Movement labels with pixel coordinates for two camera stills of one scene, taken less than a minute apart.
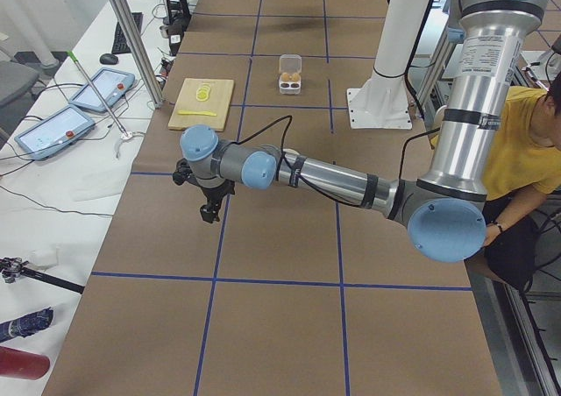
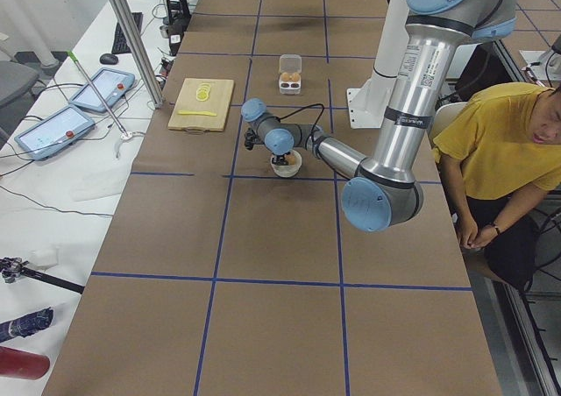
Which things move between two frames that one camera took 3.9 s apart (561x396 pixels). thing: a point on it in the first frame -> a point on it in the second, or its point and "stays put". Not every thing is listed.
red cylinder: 18,364 stays put
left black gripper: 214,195 -> 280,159
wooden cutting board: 202,102 stays put
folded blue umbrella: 25,325 stays put
